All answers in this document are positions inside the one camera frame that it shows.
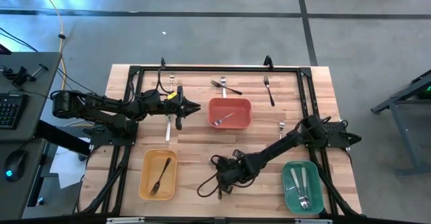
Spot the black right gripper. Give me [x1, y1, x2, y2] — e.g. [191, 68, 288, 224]
[210, 149, 252, 200]

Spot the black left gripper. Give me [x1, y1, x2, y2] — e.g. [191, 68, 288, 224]
[167, 85, 202, 130]

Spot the orange plastic bin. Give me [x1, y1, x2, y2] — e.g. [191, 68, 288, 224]
[207, 98, 253, 130]

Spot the yellow plastic bin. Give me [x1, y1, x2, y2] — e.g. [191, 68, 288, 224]
[138, 149, 178, 201]

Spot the green plastic bin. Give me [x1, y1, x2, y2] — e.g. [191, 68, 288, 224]
[281, 160, 325, 215]

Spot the white paper sheet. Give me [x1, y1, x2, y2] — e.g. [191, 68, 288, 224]
[49, 138, 92, 190]

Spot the grey desk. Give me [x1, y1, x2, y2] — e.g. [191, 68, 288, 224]
[0, 51, 92, 224]

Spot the black desk clamp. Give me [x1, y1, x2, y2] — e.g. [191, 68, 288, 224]
[1, 63, 50, 87]

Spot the black keyboard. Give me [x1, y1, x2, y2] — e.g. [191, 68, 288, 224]
[0, 94, 30, 130]

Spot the black computer mouse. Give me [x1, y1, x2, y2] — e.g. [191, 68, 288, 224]
[3, 149, 28, 183]

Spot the grey metal stand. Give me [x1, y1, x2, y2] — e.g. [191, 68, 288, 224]
[370, 69, 431, 178]

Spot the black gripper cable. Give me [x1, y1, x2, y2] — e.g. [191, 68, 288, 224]
[197, 178, 243, 198]

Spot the black aluminium table frame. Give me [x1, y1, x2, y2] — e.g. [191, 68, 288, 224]
[79, 64, 363, 218]

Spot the silver metal bracket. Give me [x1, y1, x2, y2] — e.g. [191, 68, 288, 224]
[294, 219, 333, 224]
[106, 217, 145, 224]

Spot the yellow cable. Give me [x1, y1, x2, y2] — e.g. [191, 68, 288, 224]
[33, 0, 67, 90]

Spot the black floor cable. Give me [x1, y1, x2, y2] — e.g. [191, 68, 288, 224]
[0, 27, 102, 94]

